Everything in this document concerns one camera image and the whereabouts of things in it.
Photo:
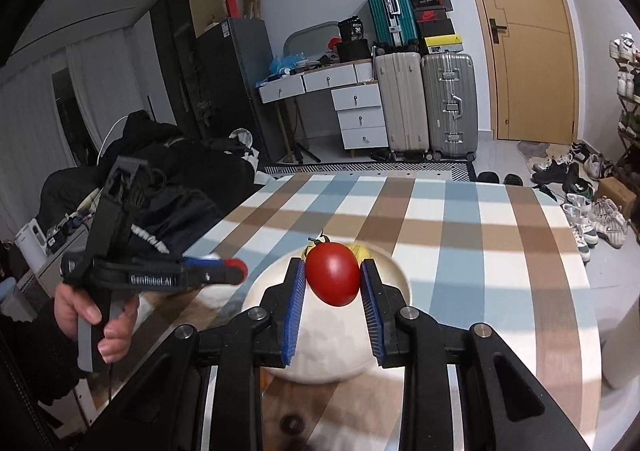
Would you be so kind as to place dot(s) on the red cap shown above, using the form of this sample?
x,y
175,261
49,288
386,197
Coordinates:
x,y
332,42

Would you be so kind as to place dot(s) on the blue plastic bag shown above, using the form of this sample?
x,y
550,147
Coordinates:
x,y
285,65

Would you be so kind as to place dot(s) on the black slipper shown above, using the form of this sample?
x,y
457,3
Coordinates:
x,y
512,178
487,177

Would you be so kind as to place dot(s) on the grey arched mirror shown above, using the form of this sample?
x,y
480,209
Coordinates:
x,y
310,36

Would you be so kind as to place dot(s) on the yellow round fruit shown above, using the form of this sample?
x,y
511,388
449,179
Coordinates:
x,y
365,252

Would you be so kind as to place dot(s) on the white desk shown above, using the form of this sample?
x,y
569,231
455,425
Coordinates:
x,y
310,81

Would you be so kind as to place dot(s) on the dark grey refrigerator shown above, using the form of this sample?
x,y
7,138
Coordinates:
x,y
235,81

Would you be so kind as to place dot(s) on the pile of black clothes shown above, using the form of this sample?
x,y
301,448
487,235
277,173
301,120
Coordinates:
x,y
165,191

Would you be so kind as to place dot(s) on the dark wooden wardrobe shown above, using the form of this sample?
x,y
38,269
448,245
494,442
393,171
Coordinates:
x,y
175,56

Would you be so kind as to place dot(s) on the brown cardboard box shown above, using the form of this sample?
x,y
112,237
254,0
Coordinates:
x,y
251,1

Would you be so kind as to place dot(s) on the grey door mat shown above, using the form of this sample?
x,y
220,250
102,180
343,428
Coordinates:
x,y
532,149

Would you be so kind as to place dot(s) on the black storage box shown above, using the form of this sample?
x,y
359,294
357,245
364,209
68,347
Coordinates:
x,y
354,52

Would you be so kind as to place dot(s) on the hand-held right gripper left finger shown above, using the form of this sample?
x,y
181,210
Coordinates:
x,y
295,311

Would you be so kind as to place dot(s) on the red logo shoe box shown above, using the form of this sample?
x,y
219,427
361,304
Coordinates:
x,y
432,16

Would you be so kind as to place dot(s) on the yellow black shoe box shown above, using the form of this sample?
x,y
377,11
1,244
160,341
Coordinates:
x,y
441,44

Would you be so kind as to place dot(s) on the cream round plate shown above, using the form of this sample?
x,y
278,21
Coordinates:
x,y
325,341

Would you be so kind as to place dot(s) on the rows of shoes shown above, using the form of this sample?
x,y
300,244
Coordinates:
x,y
625,66

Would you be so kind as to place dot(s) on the person's left hand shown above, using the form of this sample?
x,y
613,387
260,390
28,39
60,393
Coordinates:
x,y
67,306

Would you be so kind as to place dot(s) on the wooden shoe rack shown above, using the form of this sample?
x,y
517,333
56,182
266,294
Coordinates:
x,y
631,131

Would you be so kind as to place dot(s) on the black printed bag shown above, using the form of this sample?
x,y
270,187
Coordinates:
x,y
352,30

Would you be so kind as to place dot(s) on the person's left forearm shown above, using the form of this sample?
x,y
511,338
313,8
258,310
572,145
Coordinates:
x,y
35,341

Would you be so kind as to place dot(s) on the silver suitcase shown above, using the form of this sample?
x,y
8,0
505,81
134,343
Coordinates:
x,y
450,106

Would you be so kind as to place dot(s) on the checked tablecloth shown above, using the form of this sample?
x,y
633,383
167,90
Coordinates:
x,y
450,256

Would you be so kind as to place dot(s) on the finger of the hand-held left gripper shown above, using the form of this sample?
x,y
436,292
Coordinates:
x,y
210,276
200,260

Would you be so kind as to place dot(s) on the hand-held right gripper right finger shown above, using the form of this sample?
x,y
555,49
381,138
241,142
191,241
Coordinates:
x,y
372,311

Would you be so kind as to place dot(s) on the white drawer cabinet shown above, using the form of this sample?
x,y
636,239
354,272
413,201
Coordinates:
x,y
360,116

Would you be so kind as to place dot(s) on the wooden door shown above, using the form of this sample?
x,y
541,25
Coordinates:
x,y
520,31

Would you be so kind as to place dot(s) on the teal suitcase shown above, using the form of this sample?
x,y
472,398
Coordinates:
x,y
390,11

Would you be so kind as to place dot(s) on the beige suitcase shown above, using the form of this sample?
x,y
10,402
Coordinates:
x,y
400,101

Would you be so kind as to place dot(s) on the small cardboard box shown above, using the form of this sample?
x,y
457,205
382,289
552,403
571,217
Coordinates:
x,y
612,188

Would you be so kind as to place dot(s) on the grey curtain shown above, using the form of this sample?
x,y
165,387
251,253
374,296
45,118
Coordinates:
x,y
110,76

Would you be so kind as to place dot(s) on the white plastic appliance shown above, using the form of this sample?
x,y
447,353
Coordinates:
x,y
29,243

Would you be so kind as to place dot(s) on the pile of sneakers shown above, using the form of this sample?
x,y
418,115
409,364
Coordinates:
x,y
575,191

